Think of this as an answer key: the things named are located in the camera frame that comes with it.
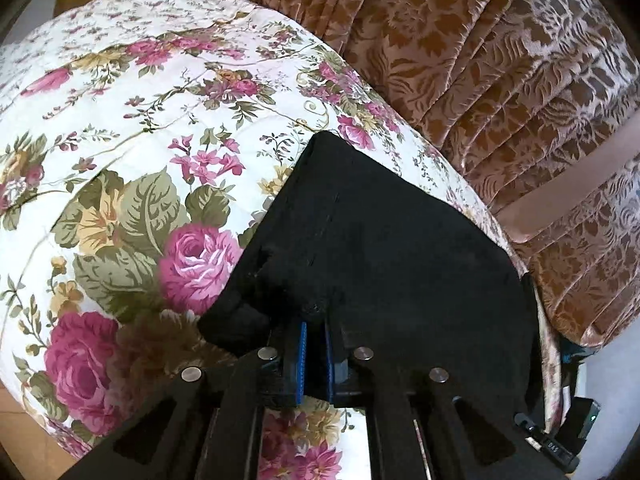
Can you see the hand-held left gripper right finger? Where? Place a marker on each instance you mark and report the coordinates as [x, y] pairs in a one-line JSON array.
[[329, 366]]

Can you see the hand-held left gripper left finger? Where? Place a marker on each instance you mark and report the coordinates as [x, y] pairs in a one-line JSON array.
[[300, 366]]

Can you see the black pants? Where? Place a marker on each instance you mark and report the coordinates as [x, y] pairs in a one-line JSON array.
[[400, 240]]

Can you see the floral quilted blanket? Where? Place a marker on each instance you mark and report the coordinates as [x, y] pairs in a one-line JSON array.
[[125, 135]]

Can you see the brown floral curtain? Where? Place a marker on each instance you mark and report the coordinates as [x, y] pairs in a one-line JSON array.
[[450, 60]]

